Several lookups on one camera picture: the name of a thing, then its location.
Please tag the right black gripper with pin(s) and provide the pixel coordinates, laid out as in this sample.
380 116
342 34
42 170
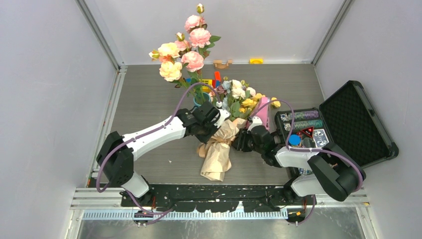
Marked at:
240 142

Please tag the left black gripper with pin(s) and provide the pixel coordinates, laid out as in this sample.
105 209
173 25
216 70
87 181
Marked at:
205 138

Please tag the teal ceramic vase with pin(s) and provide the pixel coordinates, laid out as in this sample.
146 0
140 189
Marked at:
200 99

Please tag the tan satin ribbon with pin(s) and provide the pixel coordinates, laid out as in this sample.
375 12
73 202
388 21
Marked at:
203 147

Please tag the paper flower bouquet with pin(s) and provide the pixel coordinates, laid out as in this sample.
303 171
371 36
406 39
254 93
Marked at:
242 102

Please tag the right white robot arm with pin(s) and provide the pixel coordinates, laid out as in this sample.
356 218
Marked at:
333 172

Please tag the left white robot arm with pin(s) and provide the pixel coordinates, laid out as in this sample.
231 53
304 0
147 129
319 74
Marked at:
118 153

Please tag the pink plastic box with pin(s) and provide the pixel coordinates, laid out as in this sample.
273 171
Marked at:
261 111

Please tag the blue round chip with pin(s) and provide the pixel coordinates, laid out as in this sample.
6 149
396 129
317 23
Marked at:
294 140

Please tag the colourful toy block house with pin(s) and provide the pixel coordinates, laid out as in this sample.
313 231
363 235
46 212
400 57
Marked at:
214 82

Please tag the red triangle card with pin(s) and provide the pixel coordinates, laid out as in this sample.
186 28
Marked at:
309 131

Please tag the wooden toy piece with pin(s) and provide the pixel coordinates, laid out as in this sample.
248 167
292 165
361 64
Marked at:
219 64

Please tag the pink peach rose stems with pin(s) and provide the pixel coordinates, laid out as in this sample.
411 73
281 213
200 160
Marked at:
182 60

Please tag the yellow toy block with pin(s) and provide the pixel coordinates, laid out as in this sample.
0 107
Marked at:
256 61

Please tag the black poker chip case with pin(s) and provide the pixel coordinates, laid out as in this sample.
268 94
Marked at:
346 118

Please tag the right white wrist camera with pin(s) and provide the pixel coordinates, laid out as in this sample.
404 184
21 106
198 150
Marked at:
253 122

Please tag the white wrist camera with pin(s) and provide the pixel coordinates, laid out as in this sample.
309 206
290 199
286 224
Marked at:
253 122
222 115

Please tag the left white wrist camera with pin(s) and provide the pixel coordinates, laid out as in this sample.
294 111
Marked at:
222 115

